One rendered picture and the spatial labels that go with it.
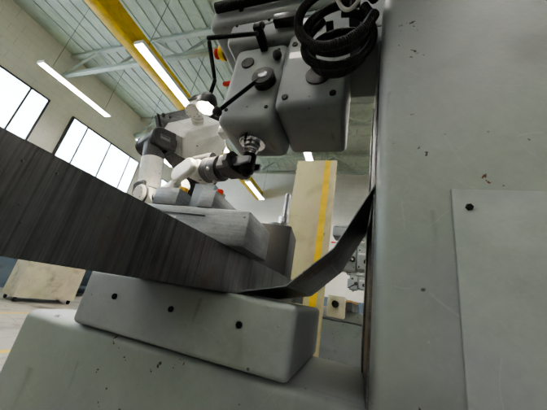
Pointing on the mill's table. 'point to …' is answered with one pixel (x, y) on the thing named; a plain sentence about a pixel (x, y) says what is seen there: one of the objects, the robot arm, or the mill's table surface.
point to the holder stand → (280, 248)
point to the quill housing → (255, 104)
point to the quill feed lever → (262, 80)
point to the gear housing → (274, 37)
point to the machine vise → (223, 224)
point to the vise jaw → (171, 197)
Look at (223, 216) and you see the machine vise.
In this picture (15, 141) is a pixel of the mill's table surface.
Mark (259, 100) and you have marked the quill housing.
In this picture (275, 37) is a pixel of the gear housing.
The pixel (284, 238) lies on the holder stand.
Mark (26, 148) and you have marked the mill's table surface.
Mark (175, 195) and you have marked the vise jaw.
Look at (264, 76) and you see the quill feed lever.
